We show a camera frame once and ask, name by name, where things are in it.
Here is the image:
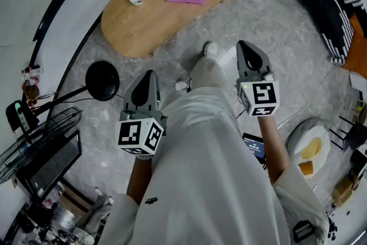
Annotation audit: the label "black monitor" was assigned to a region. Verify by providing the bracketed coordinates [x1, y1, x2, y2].
[17, 130, 83, 202]

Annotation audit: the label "black strap buckle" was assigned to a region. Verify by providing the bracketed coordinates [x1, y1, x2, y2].
[292, 220, 317, 243]

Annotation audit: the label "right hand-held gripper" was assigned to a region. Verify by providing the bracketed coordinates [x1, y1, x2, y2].
[235, 40, 280, 118]

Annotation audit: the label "black router with antennas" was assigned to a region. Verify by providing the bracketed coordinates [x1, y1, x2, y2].
[329, 115, 367, 152]

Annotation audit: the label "black white striped pillow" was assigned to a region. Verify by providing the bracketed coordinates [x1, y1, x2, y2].
[263, 0, 367, 64]

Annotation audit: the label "person's right forearm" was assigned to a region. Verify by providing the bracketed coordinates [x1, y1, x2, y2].
[256, 114, 290, 185]

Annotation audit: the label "white plastic bag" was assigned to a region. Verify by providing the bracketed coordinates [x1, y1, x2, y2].
[286, 117, 332, 179]

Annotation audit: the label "person's white shoe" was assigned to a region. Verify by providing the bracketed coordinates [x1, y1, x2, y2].
[202, 41, 218, 59]
[174, 78, 190, 92]

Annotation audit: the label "person's beige trousers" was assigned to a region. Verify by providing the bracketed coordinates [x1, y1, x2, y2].
[188, 55, 228, 92]

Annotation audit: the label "black power cable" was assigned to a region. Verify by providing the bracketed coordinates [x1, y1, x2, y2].
[48, 92, 125, 109]

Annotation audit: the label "wooden coffee table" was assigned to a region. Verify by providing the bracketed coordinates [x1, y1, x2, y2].
[100, 0, 239, 59]

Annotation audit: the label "black wire fan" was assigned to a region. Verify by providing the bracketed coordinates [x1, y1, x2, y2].
[0, 107, 83, 185]

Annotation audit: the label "silver metal pot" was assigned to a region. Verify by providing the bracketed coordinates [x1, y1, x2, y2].
[52, 203, 81, 232]

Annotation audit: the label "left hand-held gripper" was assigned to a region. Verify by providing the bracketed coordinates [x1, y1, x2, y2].
[115, 69, 168, 160]

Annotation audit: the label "orange foam block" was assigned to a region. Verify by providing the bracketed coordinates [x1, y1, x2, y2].
[298, 160, 315, 178]

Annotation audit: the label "cardboard box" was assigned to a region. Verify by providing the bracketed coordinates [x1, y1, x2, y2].
[332, 176, 360, 208]

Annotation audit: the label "person's white t-shirt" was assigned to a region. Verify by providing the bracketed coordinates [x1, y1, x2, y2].
[99, 85, 330, 245]

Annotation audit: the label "brown plush toy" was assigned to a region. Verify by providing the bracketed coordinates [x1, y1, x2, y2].
[22, 84, 40, 102]

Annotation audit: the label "black timer display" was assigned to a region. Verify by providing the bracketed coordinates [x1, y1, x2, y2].
[242, 132, 267, 165]

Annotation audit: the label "black device with green light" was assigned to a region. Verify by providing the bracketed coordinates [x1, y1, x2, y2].
[5, 99, 40, 139]

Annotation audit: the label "person's left forearm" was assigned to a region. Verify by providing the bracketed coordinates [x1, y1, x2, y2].
[126, 155, 153, 207]

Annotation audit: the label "black floor stand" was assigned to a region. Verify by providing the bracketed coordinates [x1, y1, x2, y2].
[34, 60, 120, 118]

